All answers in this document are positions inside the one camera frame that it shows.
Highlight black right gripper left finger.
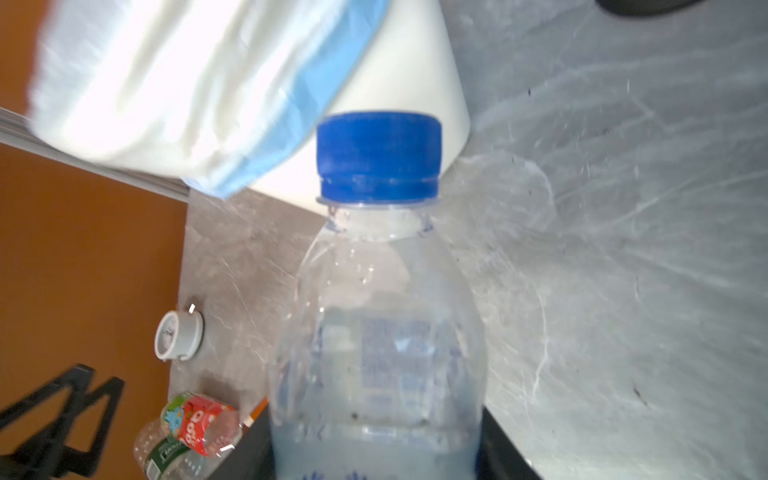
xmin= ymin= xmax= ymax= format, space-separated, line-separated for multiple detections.
xmin=209 ymin=407 xmax=276 ymax=480

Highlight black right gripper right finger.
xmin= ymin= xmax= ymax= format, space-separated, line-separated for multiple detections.
xmin=477 ymin=407 xmax=542 ymax=480

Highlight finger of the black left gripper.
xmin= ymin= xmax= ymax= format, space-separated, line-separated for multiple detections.
xmin=11 ymin=376 xmax=126 ymax=479
xmin=1 ymin=364 xmax=95 ymax=447

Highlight clear water bottle blue cap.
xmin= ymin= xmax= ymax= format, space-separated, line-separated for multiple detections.
xmin=268 ymin=111 xmax=488 ymax=479

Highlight white ribbed trash bin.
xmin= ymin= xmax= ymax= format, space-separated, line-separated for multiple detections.
xmin=248 ymin=0 xmax=470 ymax=215

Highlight black microphone desk stand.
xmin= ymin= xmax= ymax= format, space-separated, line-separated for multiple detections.
xmin=596 ymin=0 xmax=700 ymax=18

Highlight aluminium frame post left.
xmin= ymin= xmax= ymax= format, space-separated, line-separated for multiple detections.
xmin=1 ymin=108 xmax=189 ymax=203

